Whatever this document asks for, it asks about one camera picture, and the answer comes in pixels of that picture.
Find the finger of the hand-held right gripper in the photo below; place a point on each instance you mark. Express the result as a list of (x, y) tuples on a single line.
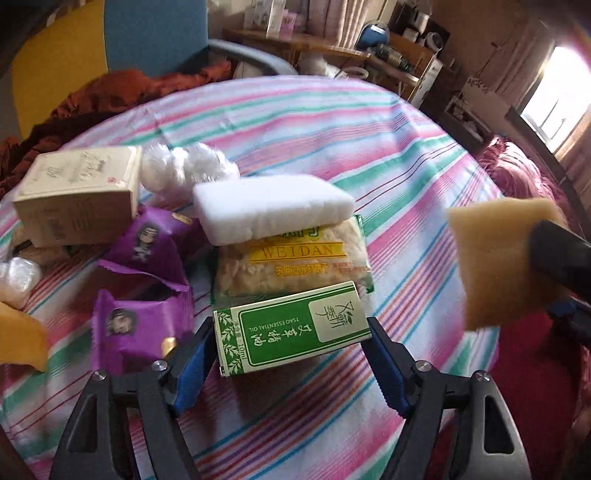
[(572, 321), (563, 258)]

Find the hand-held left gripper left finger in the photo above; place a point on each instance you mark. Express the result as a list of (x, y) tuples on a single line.
[(191, 369)]

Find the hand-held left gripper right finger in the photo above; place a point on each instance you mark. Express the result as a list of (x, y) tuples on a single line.
[(388, 369)]

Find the yellow sponge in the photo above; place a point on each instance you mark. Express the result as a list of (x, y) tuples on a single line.
[(494, 263)]

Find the purple snack packet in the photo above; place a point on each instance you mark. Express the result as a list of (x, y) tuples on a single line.
[(147, 240), (134, 323)]

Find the green and white carton box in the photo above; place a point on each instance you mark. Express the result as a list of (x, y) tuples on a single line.
[(286, 327)]

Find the yellow translucent container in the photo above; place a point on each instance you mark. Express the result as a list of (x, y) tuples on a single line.
[(18, 337)]

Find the beige cardboard box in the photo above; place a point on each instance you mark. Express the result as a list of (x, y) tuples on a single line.
[(74, 194)]

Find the red blanket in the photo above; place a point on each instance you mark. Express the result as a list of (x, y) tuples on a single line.
[(521, 392)]

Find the cracker packet with yellow label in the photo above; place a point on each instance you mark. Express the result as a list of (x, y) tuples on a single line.
[(286, 272)]

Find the bright window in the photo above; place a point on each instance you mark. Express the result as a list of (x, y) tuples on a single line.
[(558, 106)]

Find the white foam sponge block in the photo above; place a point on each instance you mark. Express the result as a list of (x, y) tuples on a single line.
[(272, 207)]

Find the white fluffy cotton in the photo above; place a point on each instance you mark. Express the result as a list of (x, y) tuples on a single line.
[(184, 166)]

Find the striped pink green cloth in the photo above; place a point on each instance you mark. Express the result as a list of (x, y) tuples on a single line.
[(369, 161)]

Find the rust orange jacket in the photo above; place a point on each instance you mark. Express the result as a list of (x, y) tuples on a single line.
[(115, 92)]

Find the blue round object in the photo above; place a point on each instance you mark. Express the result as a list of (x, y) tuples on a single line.
[(375, 36)]

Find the wooden desk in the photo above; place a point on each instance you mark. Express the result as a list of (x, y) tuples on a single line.
[(351, 55)]

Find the pale pink curtain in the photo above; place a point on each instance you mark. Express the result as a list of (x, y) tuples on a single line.
[(339, 18)]

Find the blue and yellow chair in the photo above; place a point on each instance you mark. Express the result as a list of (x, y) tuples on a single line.
[(152, 32)]

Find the small pink box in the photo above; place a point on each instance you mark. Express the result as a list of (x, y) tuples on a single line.
[(291, 22)]

